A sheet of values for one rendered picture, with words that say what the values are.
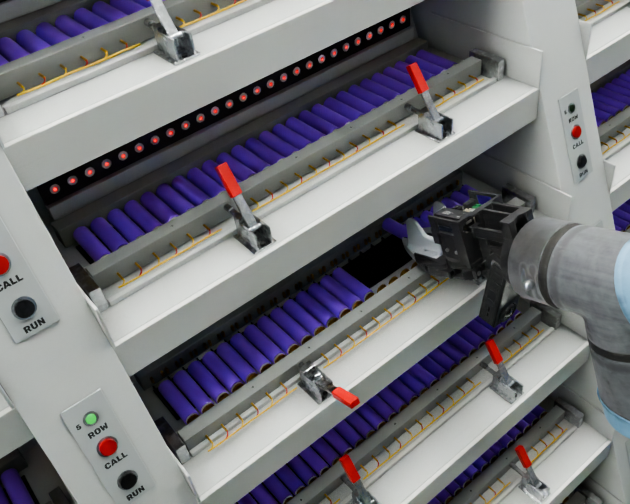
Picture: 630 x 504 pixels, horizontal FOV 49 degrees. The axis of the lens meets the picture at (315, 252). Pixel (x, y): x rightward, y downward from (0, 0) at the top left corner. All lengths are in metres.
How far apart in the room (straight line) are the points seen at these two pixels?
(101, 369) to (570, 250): 0.45
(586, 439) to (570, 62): 0.60
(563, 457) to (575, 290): 0.56
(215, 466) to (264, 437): 0.06
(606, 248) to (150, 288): 0.44
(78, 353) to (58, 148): 0.18
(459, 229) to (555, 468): 0.53
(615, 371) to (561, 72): 0.42
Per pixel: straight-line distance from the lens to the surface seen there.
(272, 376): 0.81
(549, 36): 0.96
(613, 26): 1.11
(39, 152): 0.63
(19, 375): 0.65
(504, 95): 0.93
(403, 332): 0.87
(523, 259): 0.74
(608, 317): 0.70
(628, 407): 0.76
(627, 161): 1.16
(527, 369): 1.08
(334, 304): 0.88
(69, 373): 0.66
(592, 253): 0.70
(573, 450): 1.23
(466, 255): 0.81
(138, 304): 0.70
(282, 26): 0.71
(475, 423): 1.01
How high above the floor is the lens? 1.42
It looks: 24 degrees down
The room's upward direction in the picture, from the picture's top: 21 degrees counter-clockwise
